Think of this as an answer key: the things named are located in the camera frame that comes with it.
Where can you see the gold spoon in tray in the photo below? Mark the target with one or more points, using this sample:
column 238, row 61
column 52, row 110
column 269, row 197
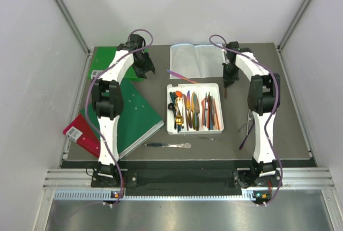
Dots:
column 179, row 105

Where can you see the black measuring spoon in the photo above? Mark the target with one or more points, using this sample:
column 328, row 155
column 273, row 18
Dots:
column 171, row 107

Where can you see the silver chopstick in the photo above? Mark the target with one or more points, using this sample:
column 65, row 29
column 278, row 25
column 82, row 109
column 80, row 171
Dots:
column 248, row 122

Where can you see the silver ornate butter knife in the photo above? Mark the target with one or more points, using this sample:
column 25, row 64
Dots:
column 163, row 145

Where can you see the aluminium frame rail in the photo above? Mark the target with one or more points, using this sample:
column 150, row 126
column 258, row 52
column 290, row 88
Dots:
column 72, row 25

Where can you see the iridescent knife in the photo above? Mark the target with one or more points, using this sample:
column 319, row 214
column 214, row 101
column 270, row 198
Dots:
column 188, row 106
column 177, row 75

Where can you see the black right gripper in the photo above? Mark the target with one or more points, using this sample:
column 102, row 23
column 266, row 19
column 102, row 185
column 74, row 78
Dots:
column 228, row 81

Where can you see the dark green ring binder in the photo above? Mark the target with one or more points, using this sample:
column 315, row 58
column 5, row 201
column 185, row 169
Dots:
column 137, row 123

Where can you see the magenta folder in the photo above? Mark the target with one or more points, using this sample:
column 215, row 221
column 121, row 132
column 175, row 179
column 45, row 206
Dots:
column 81, row 133

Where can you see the teal handled gold spoon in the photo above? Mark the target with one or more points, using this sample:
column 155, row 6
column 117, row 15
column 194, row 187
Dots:
column 173, row 101

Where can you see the orange chopstick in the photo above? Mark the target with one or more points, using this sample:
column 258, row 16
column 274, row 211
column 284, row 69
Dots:
column 215, row 121

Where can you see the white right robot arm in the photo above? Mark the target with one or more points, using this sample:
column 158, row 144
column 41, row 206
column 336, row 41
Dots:
column 263, row 101

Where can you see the glossy black spoon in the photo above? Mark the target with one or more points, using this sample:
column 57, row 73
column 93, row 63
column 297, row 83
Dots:
column 174, row 95

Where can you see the copper knife in tray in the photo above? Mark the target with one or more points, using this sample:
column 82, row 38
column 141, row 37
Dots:
column 197, row 112

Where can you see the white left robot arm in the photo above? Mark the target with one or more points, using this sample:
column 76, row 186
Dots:
column 106, row 95

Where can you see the clear mesh zip pouch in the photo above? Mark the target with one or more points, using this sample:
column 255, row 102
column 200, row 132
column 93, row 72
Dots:
column 196, row 61

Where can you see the orange spoon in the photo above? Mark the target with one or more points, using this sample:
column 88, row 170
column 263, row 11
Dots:
column 179, row 94

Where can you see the black mounting base plate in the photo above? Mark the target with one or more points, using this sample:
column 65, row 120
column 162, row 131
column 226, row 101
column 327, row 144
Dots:
column 164, row 179

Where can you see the light green plastic folder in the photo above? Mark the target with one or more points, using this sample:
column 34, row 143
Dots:
column 102, row 59

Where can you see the purple plastic fork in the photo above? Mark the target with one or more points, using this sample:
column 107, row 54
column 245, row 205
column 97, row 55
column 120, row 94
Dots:
column 247, row 135

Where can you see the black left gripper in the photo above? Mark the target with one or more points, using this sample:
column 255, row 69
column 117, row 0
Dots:
column 148, row 66

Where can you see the white cutlery tray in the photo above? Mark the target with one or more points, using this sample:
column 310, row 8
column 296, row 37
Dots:
column 201, row 90

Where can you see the small dark dessert fork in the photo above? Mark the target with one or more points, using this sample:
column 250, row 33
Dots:
column 209, row 138

